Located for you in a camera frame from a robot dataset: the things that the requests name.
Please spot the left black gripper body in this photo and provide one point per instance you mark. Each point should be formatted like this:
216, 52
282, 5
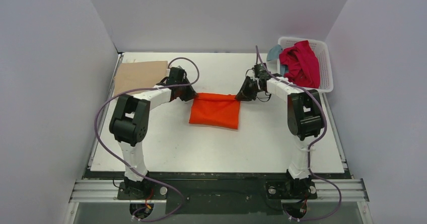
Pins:
186, 91

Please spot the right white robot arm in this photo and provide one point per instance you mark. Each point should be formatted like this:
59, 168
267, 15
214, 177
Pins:
305, 116

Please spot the white plastic laundry basket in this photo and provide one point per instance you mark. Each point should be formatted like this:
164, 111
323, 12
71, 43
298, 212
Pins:
321, 51

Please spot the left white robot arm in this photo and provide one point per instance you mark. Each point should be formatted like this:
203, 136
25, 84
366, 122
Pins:
129, 122

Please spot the folded beige t shirt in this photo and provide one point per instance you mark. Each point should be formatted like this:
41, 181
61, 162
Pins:
139, 75

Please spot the aluminium rail frame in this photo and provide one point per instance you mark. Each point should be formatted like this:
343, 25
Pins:
103, 191

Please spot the crimson red t shirt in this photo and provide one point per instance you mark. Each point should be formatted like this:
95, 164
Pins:
303, 65

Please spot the orange t shirt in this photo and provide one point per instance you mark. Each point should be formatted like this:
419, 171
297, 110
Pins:
215, 110

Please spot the teal blue t shirt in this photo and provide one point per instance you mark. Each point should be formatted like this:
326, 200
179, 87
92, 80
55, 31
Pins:
274, 53

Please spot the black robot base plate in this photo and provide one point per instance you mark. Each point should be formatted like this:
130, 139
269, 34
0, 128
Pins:
223, 193

